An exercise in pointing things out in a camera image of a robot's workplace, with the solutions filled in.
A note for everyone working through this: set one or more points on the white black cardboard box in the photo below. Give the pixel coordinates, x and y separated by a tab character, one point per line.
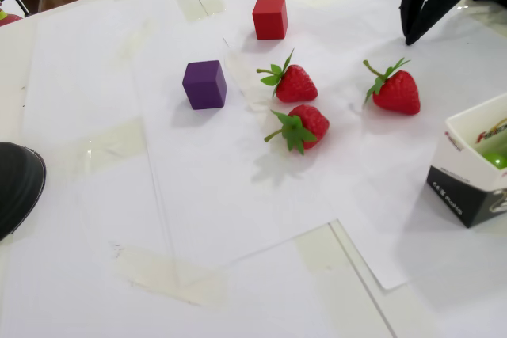
459	160

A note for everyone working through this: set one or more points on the red plastic strawberry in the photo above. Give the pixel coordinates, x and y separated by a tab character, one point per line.
297	84
313	122
396	94

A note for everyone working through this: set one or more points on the red wooden cube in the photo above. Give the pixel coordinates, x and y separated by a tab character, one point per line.
269	21

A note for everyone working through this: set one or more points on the green plastic grape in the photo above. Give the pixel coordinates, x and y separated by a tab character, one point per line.
496	160

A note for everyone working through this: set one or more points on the white paper sheet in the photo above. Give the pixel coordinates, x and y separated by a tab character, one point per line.
356	175
218	195

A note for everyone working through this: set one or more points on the purple wooden cube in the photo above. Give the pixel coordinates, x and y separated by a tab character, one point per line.
204	86

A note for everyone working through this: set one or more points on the black round base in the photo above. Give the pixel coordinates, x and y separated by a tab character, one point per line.
17	187

